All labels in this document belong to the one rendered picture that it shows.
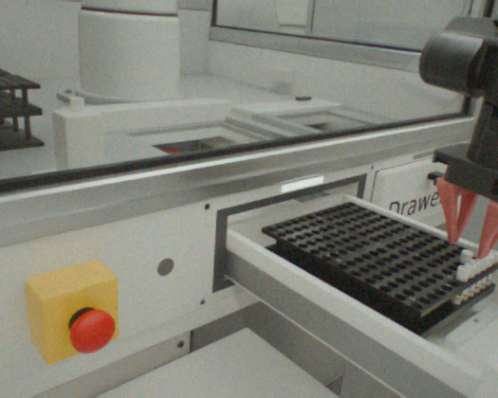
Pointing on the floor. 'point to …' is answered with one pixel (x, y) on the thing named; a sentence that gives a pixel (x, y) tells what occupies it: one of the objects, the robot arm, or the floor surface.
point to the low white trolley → (227, 374)
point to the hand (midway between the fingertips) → (469, 244)
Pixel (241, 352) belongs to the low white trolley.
